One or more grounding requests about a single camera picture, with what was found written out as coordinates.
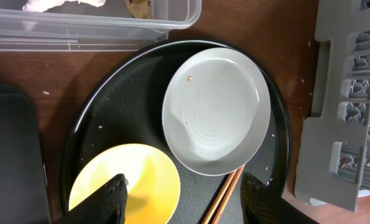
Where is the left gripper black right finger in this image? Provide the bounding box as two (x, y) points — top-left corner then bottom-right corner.
(240, 172), (317, 224)

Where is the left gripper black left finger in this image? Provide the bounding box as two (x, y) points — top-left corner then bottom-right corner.
(53, 174), (128, 224)

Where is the yellow bowl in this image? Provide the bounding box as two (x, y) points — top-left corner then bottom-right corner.
(68, 144), (180, 223)

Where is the gold coffee sachet wrapper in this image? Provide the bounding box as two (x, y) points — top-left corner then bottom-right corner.
(124, 0), (154, 19)

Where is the grey dishwasher rack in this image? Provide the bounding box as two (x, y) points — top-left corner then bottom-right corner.
(294, 0), (370, 212)

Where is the clear plastic waste bin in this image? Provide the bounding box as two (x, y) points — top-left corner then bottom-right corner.
(0, 0), (202, 52)

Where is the wooden chopstick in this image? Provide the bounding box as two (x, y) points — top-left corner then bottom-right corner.
(211, 166), (244, 224)
(202, 171), (236, 224)

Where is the black rectangular tray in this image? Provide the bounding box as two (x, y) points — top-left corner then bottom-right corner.
(0, 84), (50, 223)

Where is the round black serving tray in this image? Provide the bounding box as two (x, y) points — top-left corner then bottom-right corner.
(60, 39), (292, 223)

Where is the grey ceramic plate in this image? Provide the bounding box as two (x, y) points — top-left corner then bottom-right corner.
(162, 47), (271, 176)

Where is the crumpled white tissue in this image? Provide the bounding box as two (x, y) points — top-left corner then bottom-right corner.
(22, 0), (106, 12)

